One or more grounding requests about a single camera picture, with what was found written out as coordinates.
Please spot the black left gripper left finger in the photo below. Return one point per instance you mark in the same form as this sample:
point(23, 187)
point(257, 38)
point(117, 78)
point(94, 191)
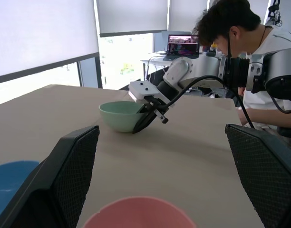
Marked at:
point(52, 180)

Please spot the blue plate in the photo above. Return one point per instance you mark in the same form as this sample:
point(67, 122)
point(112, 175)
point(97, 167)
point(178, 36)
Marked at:
point(10, 180)

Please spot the white desk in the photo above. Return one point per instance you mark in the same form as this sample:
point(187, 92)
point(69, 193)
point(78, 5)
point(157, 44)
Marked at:
point(157, 60)

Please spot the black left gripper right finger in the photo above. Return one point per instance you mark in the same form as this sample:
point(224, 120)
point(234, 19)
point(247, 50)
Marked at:
point(266, 175)

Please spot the pink bowl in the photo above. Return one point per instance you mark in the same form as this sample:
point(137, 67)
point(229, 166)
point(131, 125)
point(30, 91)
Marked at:
point(140, 213)

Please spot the person in white t-shirt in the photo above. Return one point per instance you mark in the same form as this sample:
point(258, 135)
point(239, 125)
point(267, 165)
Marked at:
point(235, 21)

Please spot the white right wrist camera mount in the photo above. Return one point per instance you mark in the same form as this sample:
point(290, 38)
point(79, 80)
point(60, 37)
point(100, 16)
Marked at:
point(140, 91)

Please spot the open laptop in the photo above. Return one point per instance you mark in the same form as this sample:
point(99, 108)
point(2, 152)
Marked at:
point(182, 46)

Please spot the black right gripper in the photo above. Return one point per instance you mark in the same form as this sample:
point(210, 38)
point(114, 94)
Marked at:
point(157, 107)

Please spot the large grey roller blind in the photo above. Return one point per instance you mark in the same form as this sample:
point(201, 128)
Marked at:
point(41, 31)

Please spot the medium grey roller blind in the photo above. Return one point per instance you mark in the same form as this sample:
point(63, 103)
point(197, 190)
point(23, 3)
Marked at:
point(133, 16)

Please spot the narrow grey roller blind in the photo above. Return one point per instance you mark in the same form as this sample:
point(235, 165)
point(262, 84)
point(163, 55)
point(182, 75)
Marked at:
point(188, 14)

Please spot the green bowl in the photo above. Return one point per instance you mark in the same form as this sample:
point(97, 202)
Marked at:
point(117, 118)

